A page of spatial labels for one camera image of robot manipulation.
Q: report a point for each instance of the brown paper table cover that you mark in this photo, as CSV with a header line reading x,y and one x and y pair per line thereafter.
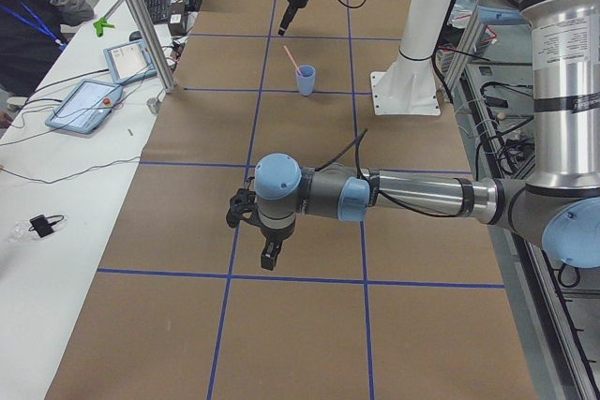
x,y
400,306

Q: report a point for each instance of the small black adapter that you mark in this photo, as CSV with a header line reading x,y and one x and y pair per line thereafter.
x,y
44,225

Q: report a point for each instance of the blue cup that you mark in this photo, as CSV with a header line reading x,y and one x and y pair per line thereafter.
x,y
305,79

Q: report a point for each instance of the pink chopstick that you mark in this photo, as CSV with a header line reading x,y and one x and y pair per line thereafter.
x,y
296,66

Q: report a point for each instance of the green clamp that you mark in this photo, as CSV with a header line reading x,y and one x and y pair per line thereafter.
x,y
101,25

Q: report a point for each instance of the white camera post base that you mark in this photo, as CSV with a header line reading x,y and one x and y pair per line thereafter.
x,y
408,86

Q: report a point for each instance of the black keyboard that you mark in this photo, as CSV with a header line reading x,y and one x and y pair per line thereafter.
x,y
158,10

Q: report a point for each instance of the seated person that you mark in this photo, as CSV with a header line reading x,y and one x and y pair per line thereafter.
x,y
32,40

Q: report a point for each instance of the aluminium frame post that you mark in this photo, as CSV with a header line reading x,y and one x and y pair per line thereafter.
x,y
142,19

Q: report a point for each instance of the far teach pendant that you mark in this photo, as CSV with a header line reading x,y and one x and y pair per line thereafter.
x,y
129,62

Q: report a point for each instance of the near teach pendant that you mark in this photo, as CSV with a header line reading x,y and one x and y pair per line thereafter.
x,y
86,107

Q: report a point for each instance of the teach pendant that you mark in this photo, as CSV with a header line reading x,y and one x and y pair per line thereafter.
x,y
86,107
129,62

